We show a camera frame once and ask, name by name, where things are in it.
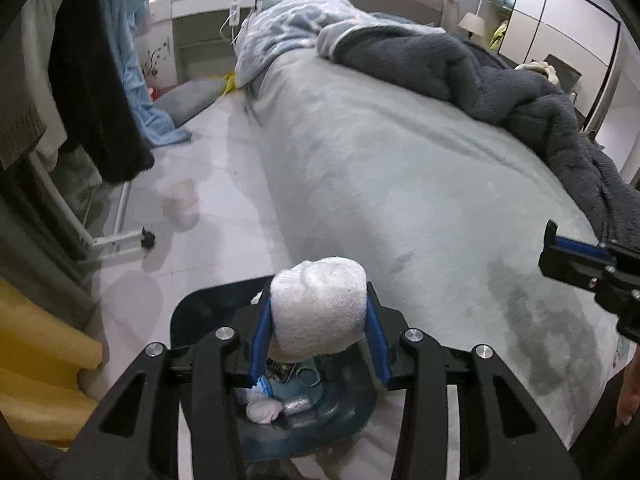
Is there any green cat bed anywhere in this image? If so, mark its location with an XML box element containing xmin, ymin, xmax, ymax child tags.
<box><xmin>515</xmin><ymin>61</ymin><xmax>560</xmax><ymax>88</ymax></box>

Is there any white wardrobe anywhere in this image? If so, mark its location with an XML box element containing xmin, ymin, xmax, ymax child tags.
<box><xmin>477</xmin><ymin>0</ymin><xmax>622</xmax><ymax>132</ymax></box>

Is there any yellow curtain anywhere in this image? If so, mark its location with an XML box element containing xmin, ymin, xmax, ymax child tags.
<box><xmin>0</xmin><ymin>281</ymin><xmax>103</xmax><ymax>448</ymax></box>

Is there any grey floor cushion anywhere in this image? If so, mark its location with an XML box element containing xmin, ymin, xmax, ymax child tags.
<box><xmin>154</xmin><ymin>78</ymin><xmax>226</xmax><ymax>128</ymax></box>

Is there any black white sock ball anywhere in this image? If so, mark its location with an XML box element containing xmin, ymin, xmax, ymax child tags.
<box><xmin>245</xmin><ymin>398</ymin><xmax>283</xmax><ymax>425</ymax></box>

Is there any light blue hanging towel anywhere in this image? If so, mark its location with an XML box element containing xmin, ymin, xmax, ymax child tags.
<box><xmin>101</xmin><ymin>0</ymin><xmax>191</xmax><ymax>148</ymax></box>

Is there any white vanity desk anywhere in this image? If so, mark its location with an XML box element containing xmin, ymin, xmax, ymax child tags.
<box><xmin>134</xmin><ymin>0</ymin><xmax>257</xmax><ymax>93</ymax></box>

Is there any white hanging garment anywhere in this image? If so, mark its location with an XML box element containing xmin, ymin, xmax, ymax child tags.
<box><xmin>1</xmin><ymin>0</ymin><xmax>67</xmax><ymax>170</ymax></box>

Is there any dark grey fleece blanket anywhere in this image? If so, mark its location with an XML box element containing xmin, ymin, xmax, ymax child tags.
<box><xmin>317</xmin><ymin>22</ymin><xmax>639</xmax><ymax>249</ymax></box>

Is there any grey-green sheeted bed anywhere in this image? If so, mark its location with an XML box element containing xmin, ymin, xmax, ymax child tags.
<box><xmin>242</xmin><ymin>49</ymin><xmax>629</xmax><ymax>465</ymax></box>

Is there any black hanging garment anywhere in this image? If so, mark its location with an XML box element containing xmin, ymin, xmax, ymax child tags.
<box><xmin>48</xmin><ymin>0</ymin><xmax>154</xmax><ymax>184</ymax></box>

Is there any dark teal trash bin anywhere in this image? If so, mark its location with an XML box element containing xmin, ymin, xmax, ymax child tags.
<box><xmin>169</xmin><ymin>276</ymin><xmax>376</xmax><ymax>463</ymax></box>

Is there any person's right hand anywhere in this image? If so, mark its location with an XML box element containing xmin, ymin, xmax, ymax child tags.
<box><xmin>616</xmin><ymin>360</ymin><xmax>640</xmax><ymax>426</ymax></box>

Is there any white power strip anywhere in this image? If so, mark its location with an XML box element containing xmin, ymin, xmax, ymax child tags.
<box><xmin>229</xmin><ymin>0</ymin><xmax>240</xmax><ymax>27</ymax></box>

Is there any blue white patterned duvet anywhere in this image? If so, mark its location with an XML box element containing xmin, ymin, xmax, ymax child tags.
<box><xmin>234</xmin><ymin>0</ymin><xmax>445</xmax><ymax>88</ymax></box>

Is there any white bedside lamp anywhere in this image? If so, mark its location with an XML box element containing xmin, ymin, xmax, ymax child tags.
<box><xmin>458</xmin><ymin>12</ymin><xmax>485</xmax><ymax>39</ymax></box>

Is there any white clothes rack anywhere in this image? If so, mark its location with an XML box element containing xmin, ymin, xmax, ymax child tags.
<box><xmin>28</xmin><ymin>148</ymin><xmax>156</xmax><ymax>261</ymax></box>

